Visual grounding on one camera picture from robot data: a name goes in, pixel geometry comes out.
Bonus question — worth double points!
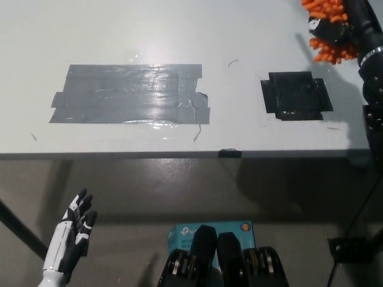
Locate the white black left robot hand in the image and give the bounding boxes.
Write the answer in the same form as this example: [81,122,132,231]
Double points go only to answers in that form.
[42,188,98,273]

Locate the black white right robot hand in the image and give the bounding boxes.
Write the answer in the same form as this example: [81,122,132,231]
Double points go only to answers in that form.
[307,0,382,60]

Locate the orange microfibre duster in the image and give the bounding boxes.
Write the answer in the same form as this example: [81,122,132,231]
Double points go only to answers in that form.
[300,0,360,65]

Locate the black robot torso blocks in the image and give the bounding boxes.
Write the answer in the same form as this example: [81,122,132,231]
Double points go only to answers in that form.
[157,224,290,287]

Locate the black diagonal table leg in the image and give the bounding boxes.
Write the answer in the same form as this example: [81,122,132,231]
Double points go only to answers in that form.
[0,199,49,261]

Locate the small black tape square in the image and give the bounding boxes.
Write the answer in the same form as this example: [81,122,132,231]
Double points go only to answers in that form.
[260,71,334,121]

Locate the teal router box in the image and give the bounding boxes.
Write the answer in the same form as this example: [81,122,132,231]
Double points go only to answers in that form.
[167,220,256,249]

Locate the large grey tape patch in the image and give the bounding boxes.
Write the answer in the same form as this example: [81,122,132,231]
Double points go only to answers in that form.
[48,63,211,126]

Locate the black tape strip table edge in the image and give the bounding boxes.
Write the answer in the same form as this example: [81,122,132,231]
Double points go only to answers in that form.
[218,147,242,159]

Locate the thin black cable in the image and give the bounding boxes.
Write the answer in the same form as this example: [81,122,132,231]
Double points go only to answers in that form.
[328,179,380,287]

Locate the black floor bracket plate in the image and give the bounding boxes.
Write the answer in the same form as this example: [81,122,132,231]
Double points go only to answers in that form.
[327,236,376,264]

